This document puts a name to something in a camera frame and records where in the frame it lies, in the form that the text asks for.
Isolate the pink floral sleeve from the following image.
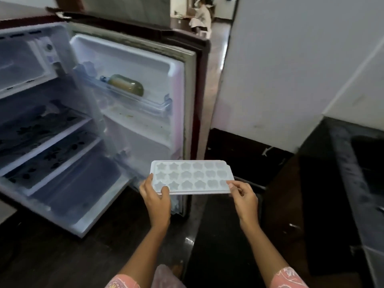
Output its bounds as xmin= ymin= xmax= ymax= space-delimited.
xmin=270 ymin=266 xmax=310 ymax=288
xmin=105 ymin=274 xmax=142 ymax=288

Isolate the brown wooden table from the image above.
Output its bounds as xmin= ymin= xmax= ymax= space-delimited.
xmin=170 ymin=14 xmax=196 ymax=29

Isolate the bottle of greenish liquid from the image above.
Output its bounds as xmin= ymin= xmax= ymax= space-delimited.
xmin=100 ymin=74 xmax=144 ymax=97

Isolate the person's left forearm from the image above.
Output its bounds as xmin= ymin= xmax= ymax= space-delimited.
xmin=118 ymin=224 xmax=170 ymax=281

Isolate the pink trouser leg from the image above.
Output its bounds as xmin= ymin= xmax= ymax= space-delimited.
xmin=149 ymin=264 xmax=187 ymax=288

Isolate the person's left hand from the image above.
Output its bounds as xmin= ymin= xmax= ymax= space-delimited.
xmin=139 ymin=173 xmax=172 ymax=230

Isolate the clear crisper drawer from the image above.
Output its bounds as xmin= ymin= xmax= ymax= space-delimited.
xmin=30 ymin=150 xmax=124 ymax=219

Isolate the person's right hand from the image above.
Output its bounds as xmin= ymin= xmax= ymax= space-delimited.
xmin=226 ymin=180 xmax=259 ymax=230

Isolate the person's right forearm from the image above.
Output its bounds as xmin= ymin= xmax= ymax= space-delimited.
xmin=241 ymin=220 xmax=290 ymax=279

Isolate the floral glass fridge shelf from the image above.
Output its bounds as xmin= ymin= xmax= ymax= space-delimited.
xmin=3 ymin=128 xmax=102 ymax=197
xmin=0 ymin=100 xmax=92 ymax=177

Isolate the maroon Haier fridge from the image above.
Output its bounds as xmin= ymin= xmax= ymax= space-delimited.
xmin=0 ymin=7 xmax=210 ymax=239

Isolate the white ice tray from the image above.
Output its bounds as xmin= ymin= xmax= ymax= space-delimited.
xmin=149 ymin=160 xmax=235 ymax=196

